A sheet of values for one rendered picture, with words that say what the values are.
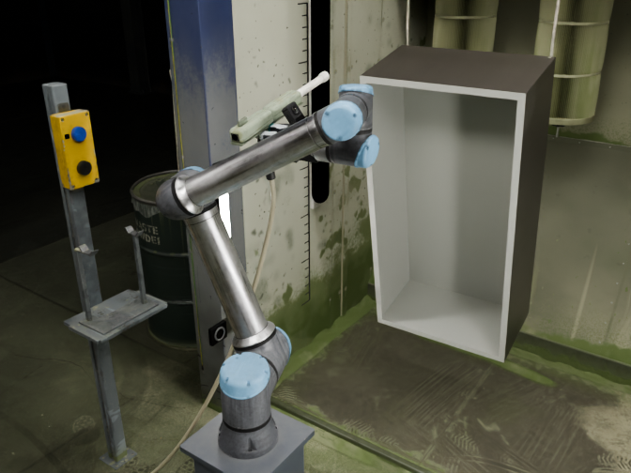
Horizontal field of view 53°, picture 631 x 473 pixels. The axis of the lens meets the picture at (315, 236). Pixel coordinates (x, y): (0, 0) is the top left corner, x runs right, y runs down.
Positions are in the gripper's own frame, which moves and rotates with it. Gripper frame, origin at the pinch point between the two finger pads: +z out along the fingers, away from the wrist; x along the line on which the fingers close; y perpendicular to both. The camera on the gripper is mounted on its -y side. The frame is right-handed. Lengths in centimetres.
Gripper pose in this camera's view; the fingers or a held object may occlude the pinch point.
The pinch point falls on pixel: (259, 129)
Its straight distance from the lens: 187.1
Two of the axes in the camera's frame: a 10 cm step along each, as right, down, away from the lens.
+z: -8.5, -2.0, 4.8
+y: 1.2, 8.2, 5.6
